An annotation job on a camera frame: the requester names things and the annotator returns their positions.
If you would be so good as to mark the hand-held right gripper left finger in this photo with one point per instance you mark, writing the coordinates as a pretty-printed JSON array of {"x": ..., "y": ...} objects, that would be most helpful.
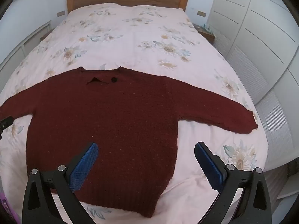
[{"x": 84, "y": 165}]

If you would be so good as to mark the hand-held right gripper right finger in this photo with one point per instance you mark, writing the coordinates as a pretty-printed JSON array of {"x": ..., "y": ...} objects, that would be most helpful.
[{"x": 209, "y": 168}]

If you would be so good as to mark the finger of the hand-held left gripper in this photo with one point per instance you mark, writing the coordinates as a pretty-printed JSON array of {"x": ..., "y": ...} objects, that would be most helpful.
[{"x": 5, "y": 122}]

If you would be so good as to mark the dark red knit sweater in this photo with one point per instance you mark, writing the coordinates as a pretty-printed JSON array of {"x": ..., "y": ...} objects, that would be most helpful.
[{"x": 116, "y": 121}]

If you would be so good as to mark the white window sill panel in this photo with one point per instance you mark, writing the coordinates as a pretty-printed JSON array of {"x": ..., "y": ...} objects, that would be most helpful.
[{"x": 25, "y": 44}]

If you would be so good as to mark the purple object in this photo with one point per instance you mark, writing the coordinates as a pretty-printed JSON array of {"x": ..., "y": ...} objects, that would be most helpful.
[{"x": 7, "y": 210}]

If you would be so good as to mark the wooden nightstand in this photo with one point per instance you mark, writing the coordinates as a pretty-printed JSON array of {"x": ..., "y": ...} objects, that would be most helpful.
[{"x": 208, "y": 37}]

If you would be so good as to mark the bed with floral cover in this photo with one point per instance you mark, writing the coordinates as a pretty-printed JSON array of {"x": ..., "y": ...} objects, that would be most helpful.
[{"x": 130, "y": 39}]

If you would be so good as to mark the white wardrobe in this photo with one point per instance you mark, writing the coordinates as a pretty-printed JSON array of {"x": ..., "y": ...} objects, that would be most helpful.
[{"x": 257, "y": 39}]

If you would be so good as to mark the small teal object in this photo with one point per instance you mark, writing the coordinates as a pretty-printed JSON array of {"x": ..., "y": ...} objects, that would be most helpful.
[{"x": 206, "y": 28}]

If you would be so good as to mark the wall switch plate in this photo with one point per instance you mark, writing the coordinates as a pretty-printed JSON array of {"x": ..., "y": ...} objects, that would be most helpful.
[
  {"x": 201, "y": 13},
  {"x": 60, "y": 13}
]

